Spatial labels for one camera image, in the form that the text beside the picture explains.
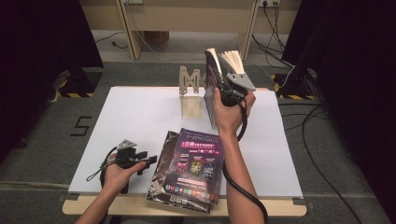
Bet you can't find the purple magazine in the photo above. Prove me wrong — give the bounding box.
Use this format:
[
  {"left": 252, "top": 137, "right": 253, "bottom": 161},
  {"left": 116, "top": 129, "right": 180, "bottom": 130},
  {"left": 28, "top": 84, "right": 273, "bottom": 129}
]
[
  {"left": 204, "top": 48, "right": 226, "bottom": 130},
  {"left": 162, "top": 128, "right": 224, "bottom": 205}
]

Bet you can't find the left hand-held gripper black cable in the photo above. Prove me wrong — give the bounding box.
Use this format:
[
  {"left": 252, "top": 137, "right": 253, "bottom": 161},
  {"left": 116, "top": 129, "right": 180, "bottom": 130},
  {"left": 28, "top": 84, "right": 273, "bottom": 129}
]
[{"left": 86, "top": 146, "right": 120, "bottom": 188}]

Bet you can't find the beige expandable book rack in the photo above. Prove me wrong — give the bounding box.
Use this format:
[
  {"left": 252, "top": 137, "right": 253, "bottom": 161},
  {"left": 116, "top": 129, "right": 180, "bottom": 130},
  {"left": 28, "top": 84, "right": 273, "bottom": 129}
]
[{"left": 178, "top": 65, "right": 208, "bottom": 119}]

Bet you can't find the grey tape piece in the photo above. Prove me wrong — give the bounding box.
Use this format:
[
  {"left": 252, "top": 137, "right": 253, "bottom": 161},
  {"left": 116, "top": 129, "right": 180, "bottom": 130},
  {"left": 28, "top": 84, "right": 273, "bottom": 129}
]
[
  {"left": 57, "top": 192, "right": 79, "bottom": 203},
  {"left": 291, "top": 198, "right": 316, "bottom": 210}
]

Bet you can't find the right hand-held gripper black cable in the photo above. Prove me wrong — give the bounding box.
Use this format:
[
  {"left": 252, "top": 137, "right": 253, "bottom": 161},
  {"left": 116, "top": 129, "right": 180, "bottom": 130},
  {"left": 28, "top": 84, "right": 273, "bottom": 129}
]
[{"left": 221, "top": 92, "right": 269, "bottom": 224}]

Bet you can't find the thin black floor cable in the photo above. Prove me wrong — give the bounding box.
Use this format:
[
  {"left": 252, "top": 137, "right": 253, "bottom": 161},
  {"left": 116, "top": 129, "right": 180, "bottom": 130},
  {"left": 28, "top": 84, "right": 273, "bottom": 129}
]
[{"left": 92, "top": 30, "right": 129, "bottom": 50}]

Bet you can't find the long white floor cable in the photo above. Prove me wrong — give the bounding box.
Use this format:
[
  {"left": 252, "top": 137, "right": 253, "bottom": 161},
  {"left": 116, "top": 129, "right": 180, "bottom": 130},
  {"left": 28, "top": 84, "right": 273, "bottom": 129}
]
[{"left": 134, "top": 31, "right": 275, "bottom": 82}]

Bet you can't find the beige wooden desk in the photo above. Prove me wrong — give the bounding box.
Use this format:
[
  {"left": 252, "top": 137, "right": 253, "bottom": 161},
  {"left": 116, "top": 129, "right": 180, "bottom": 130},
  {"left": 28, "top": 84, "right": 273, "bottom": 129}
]
[{"left": 115, "top": 0, "right": 261, "bottom": 63}]

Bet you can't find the black curtain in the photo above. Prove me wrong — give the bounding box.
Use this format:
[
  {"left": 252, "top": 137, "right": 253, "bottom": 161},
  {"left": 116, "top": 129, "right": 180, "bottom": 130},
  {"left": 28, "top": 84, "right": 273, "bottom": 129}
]
[
  {"left": 0, "top": 0, "right": 104, "bottom": 162},
  {"left": 281, "top": 0, "right": 396, "bottom": 223}
]

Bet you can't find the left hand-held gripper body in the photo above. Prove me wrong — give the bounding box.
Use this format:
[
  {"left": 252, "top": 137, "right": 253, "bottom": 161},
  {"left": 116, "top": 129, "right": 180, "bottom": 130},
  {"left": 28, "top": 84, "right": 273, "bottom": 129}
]
[{"left": 116, "top": 139, "right": 141, "bottom": 195}]

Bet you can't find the brown box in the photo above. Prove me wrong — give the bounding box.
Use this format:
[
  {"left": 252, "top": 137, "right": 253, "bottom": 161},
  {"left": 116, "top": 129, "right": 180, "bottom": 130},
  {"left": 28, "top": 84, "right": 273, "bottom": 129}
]
[{"left": 144, "top": 31, "right": 171, "bottom": 47}]

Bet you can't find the bundle of black cables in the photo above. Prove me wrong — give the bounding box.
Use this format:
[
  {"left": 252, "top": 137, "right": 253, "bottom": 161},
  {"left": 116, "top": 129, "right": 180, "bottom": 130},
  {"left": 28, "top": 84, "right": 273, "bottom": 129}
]
[{"left": 251, "top": 1, "right": 295, "bottom": 69}]

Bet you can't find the person's right hand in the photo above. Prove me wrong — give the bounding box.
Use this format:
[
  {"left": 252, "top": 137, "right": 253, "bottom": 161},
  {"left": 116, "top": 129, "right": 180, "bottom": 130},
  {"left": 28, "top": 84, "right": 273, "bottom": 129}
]
[{"left": 213, "top": 91, "right": 257, "bottom": 138}]

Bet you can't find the white board mat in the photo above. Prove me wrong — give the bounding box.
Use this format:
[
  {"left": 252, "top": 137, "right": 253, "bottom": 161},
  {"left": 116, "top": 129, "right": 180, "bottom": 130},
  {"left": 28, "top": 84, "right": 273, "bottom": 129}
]
[{"left": 68, "top": 86, "right": 304, "bottom": 200}]

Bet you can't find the hand-held gripper black cable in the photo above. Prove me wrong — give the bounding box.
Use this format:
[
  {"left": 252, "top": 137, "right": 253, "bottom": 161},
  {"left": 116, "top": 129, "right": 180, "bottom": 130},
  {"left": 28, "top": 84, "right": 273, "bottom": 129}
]
[
  {"left": 86, "top": 146, "right": 120, "bottom": 188},
  {"left": 221, "top": 92, "right": 269, "bottom": 224}
]

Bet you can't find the stand base with striped tape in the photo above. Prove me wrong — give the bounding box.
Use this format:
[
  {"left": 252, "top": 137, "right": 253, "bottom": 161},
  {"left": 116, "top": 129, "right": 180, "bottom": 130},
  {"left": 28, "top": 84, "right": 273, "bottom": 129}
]
[
  {"left": 57, "top": 67, "right": 104, "bottom": 99},
  {"left": 270, "top": 66, "right": 316, "bottom": 101}
]

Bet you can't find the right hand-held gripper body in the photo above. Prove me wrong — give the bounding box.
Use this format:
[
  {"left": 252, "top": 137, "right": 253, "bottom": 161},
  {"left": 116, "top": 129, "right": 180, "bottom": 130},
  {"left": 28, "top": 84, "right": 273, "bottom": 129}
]
[{"left": 219, "top": 73, "right": 257, "bottom": 107}]

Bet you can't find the person's left hand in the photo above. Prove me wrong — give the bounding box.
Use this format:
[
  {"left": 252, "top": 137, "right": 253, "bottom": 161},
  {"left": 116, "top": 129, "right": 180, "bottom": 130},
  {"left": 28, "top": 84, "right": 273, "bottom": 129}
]
[{"left": 101, "top": 153, "right": 148, "bottom": 195}]

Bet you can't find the black and red magazine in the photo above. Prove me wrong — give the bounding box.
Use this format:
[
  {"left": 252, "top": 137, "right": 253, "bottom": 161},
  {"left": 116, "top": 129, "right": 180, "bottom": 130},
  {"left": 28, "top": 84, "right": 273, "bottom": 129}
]
[{"left": 145, "top": 130, "right": 212, "bottom": 215}]

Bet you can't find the light wooden table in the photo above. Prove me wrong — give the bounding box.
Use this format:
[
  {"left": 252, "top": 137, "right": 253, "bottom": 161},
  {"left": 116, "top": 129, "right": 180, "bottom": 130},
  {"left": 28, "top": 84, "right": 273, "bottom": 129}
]
[{"left": 62, "top": 86, "right": 307, "bottom": 217}]

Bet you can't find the long curved black cable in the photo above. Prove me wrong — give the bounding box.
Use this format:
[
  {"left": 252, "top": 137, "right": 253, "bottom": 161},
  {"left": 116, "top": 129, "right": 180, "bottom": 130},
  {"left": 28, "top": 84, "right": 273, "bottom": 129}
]
[{"left": 278, "top": 102, "right": 363, "bottom": 224}]

